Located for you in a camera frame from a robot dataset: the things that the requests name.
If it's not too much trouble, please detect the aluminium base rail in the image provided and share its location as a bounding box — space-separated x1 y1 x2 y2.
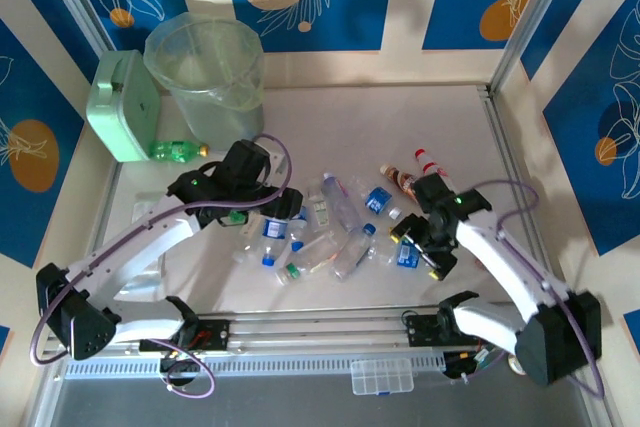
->
42 304 591 354

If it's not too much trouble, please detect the tall clear bottle pink label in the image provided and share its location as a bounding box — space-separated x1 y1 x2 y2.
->
319 171 364 234

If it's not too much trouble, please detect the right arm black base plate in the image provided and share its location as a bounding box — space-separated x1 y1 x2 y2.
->
403 314 484 348

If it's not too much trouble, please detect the clear bottle green cap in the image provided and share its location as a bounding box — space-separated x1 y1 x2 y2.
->
274 231 341 287

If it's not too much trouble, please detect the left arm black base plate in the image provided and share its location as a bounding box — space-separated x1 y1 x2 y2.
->
138 319 232 354

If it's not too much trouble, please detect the clear bottle long white label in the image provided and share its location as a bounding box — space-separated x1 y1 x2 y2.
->
231 219 264 266

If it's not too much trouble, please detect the mint green carry case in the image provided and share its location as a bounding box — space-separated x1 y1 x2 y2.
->
85 49 162 164

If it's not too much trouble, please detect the clear plastic organizer box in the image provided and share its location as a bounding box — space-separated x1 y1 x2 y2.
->
349 357 415 397

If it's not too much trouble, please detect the large clear bottle blue cap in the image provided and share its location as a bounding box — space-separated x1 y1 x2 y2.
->
328 223 377 282

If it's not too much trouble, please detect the white bottle red cap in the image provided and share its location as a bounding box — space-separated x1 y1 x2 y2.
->
413 147 452 183

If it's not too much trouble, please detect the small crushed blue label bottle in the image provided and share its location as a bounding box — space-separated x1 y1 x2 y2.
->
287 211 310 253

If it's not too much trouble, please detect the brown drink bottle beige cap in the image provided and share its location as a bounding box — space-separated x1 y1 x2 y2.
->
379 162 421 206

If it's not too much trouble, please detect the grey slotted cable duct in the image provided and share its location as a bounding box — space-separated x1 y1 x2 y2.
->
63 352 447 381

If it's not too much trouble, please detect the mesh bin with plastic liner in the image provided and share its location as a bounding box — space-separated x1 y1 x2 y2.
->
143 11 266 152

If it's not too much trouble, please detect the aluminium side rail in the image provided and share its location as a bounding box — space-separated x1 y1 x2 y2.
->
74 161 124 321
477 84 556 308

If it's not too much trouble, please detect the crushed bottle blue label white cap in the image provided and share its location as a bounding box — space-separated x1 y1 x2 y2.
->
349 174 404 221

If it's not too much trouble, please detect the clear bottle white green label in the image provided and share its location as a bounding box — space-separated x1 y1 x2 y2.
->
304 177 334 234

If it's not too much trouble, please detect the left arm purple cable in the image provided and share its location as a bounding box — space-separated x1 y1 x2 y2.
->
29 133 294 401

